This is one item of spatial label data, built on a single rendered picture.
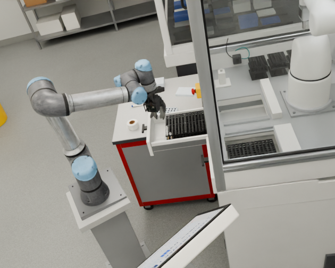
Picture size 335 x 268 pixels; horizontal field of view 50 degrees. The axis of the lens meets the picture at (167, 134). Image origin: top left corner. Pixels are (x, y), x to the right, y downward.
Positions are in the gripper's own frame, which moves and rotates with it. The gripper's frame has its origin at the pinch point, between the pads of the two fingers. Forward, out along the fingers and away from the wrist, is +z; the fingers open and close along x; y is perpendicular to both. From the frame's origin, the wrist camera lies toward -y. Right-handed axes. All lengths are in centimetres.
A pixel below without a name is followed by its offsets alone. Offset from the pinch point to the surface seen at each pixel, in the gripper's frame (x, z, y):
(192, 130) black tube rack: 17.6, 7.8, 0.7
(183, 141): 13.9, 10.1, 7.8
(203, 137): 24.2, 9.8, 4.1
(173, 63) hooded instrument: -22, 14, -78
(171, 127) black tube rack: 4.9, 7.5, -0.1
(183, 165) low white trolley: 0, 52, -12
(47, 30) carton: -307, 72, -270
